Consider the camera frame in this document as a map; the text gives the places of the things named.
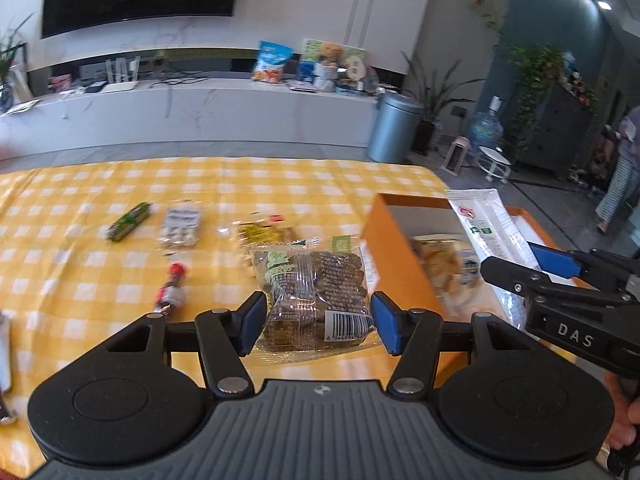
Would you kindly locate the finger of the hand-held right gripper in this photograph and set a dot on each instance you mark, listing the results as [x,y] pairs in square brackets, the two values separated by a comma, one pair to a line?
[555,261]
[515,276]

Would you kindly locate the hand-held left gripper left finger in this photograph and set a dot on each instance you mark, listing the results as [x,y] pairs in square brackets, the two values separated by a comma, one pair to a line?
[252,322]

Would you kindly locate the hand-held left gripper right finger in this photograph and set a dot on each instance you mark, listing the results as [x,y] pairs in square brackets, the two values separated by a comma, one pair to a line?
[385,322]

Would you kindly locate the long white snack packet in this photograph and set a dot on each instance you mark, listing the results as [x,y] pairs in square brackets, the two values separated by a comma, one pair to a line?
[487,225]

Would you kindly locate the green label brown cookie packet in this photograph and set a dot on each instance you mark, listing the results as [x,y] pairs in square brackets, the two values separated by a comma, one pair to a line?
[310,295]

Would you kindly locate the cartoon print bread packet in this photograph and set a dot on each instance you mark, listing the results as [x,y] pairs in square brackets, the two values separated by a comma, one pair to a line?
[450,270]

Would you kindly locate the orange cardboard box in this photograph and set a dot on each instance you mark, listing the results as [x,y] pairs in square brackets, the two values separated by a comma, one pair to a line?
[395,245]

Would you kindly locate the person's right hand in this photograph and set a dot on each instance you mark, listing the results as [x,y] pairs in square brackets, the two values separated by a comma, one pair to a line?
[622,420]

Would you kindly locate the red sausage stick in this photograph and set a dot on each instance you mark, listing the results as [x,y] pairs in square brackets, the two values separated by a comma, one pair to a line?
[172,285]

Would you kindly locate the yellow label puff packet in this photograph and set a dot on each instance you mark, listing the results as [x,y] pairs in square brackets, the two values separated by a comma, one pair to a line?
[260,232]

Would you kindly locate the white round stool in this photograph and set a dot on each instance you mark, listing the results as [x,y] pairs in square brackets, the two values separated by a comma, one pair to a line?
[494,160]

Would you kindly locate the clear packet of white candies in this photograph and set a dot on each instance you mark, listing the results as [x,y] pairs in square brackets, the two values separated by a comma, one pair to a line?
[180,222]

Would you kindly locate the dark grey cabinet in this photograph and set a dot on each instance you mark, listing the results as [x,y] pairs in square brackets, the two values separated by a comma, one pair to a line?
[555,130]

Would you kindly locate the small white heater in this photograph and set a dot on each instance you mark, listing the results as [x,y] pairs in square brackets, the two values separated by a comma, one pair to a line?
[455,157]

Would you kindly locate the blue water jug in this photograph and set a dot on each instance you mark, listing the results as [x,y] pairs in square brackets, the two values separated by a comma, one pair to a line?
[485,130]

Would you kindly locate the green sausage stick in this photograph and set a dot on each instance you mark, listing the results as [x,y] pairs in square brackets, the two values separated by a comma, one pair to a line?
[129,221]

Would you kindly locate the yellow checked tablecloth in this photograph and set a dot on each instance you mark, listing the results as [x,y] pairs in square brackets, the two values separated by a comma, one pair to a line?
[75,270]

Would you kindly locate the climbing green plant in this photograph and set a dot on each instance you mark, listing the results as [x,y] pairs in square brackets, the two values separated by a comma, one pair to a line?
[535,75]

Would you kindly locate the grey round trash can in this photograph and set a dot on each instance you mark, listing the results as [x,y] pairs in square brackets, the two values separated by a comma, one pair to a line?
[395,130]

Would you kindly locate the long-leaf potted plant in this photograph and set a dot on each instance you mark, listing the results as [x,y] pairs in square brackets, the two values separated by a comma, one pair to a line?
[435,100]

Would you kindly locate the white marble television console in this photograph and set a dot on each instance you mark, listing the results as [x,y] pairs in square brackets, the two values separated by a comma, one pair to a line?
[225,112]

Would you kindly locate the silver snack packet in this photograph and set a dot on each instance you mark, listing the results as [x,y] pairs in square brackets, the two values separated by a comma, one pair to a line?
[4,350]

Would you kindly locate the round hand fan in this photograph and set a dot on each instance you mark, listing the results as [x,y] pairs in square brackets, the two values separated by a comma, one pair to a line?
[355,66]

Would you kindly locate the large blue snack bag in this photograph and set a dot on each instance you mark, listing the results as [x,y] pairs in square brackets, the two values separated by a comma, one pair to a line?
[272,62]

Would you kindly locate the white router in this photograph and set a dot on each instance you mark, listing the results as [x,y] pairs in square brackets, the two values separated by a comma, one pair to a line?
[120,85]

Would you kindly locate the brown teddy bear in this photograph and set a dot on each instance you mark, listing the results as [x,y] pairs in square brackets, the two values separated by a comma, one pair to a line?
[331,54]

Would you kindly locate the green picture board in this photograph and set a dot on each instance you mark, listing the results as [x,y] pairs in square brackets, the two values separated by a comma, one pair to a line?
[311,47]

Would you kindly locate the pink card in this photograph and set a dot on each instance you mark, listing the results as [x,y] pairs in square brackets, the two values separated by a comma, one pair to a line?
[61,83]

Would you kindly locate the paper sheets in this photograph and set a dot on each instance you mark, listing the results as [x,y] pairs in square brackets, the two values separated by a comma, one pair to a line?
[20,106]

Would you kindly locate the plant in glass vase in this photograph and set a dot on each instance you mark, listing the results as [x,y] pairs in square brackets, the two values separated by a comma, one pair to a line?
[7,65]

